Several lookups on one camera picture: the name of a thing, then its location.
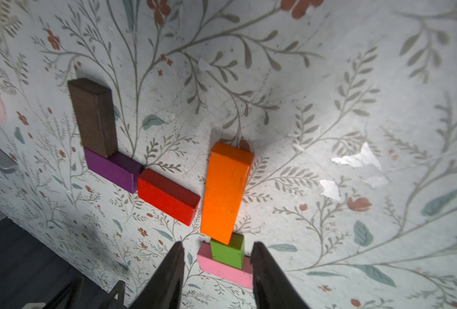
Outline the purple wooden block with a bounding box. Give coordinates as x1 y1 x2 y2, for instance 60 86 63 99
84 148 143 194

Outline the green wooden block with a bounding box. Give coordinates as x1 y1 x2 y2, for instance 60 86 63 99
210 233 245 269

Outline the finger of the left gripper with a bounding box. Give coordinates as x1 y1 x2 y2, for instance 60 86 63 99
98 280 126 309
43 276 84 309

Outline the orange wooden block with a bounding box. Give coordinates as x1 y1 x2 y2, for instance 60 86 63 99
201 142 254 245

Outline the red wooden block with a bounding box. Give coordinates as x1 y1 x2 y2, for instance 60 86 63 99
138 169 201 226

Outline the brown wooden block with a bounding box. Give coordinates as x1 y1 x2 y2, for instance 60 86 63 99
67 78 118 158

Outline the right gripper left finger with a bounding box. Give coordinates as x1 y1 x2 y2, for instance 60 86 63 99
129 242 185 309

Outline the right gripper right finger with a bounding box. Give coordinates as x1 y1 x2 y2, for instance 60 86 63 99
250 242 309 309

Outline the pink wooden block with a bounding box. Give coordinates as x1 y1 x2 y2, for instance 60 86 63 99
197 242 253 289

